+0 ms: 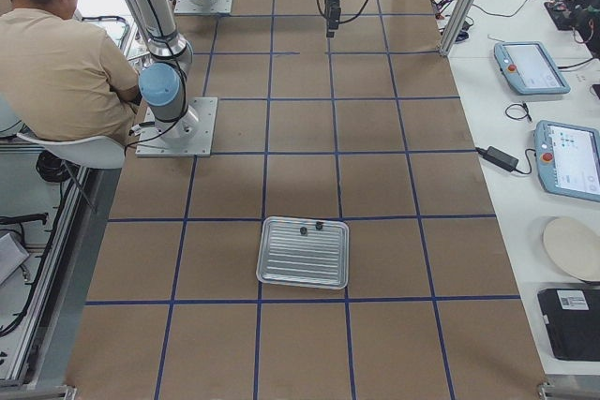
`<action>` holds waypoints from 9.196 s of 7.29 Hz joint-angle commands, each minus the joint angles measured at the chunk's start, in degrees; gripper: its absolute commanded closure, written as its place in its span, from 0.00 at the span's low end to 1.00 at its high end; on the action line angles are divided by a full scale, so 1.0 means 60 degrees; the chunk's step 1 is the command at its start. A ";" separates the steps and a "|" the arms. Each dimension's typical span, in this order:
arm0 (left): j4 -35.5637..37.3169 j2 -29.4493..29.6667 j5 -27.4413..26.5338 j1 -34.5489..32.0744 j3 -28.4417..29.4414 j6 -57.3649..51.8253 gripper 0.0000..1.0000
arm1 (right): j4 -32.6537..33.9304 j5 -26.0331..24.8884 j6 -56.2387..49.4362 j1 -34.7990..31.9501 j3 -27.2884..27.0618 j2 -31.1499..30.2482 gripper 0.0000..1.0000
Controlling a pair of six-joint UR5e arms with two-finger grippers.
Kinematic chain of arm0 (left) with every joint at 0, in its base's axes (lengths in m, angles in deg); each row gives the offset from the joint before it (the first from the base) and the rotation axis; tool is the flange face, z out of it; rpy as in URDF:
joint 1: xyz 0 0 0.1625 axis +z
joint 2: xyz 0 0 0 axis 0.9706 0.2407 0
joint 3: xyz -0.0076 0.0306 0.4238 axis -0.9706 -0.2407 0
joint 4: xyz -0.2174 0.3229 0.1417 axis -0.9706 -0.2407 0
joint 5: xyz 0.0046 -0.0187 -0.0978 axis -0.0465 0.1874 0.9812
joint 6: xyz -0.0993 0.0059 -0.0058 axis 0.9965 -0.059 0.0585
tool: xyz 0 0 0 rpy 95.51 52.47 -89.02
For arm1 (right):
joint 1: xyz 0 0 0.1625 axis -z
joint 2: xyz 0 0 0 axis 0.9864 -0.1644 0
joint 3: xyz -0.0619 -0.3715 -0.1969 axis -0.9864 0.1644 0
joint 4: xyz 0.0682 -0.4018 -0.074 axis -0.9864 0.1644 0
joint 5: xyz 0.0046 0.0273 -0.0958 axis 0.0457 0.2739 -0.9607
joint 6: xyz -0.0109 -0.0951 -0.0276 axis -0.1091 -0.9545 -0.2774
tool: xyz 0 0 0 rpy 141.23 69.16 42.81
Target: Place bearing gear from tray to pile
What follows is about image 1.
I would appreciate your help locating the far blue teach pendant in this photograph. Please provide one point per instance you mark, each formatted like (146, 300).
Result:
(529, 69)

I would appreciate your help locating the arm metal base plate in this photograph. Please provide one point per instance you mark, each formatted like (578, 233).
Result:
(192, 135)
(203, 7)

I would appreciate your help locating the near blue teach pendant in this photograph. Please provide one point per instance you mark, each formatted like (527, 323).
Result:
(567, 159)

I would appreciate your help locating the black flat box with label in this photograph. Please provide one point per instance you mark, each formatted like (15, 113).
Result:
(571, 317)

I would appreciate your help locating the white plastic chair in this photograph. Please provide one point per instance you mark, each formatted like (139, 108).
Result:
(99, 152)

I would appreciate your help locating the man in beige shirt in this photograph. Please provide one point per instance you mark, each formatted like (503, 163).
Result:
(65, 79)

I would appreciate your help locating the beige round plate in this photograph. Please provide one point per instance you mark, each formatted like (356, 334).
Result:
(573, 247)

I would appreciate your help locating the black power adapter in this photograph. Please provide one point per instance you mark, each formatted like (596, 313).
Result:
(498, 158)

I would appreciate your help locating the silver ribbed metal tray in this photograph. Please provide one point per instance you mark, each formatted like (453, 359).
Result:
(317, 260)

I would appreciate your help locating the blue teach pendant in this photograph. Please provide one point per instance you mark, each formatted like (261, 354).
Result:
(529, 69)
(567, 159)

